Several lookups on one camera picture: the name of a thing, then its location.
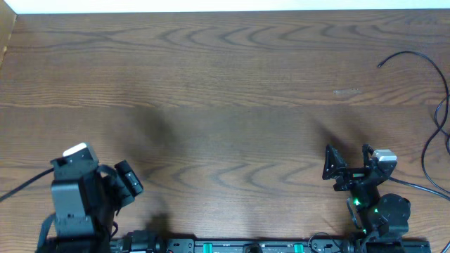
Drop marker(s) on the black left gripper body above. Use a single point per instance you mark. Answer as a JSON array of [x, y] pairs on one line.
[[114, 187]]

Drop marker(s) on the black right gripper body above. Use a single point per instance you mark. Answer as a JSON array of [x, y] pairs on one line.
[[351, 178]]

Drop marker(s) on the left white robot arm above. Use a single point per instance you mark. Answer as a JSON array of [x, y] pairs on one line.
[[49, 242]]

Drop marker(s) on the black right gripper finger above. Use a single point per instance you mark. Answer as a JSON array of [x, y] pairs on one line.
[[334, 165], [367, 152]]

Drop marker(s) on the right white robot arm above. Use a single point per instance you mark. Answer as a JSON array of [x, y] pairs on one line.
[[382, 220]]

